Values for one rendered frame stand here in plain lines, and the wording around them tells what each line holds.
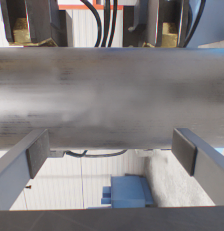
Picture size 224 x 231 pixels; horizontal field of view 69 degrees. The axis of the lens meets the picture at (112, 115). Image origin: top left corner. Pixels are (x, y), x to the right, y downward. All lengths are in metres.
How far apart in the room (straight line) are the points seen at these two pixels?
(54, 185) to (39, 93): 3.40
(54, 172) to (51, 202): 0.72
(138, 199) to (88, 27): 2.66
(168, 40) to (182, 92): 0.35
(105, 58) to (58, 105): 0.11
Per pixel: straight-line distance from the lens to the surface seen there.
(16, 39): 0.65
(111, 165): 3.23
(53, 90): 0.27
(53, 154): 0.91
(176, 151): 0.17
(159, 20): 0.60
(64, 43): 0.92
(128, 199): 2.74
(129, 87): 0.26
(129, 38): 0.90
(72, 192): 3.66
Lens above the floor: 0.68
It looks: 2 degrees down
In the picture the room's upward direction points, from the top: 90 degrees counter-clockwise
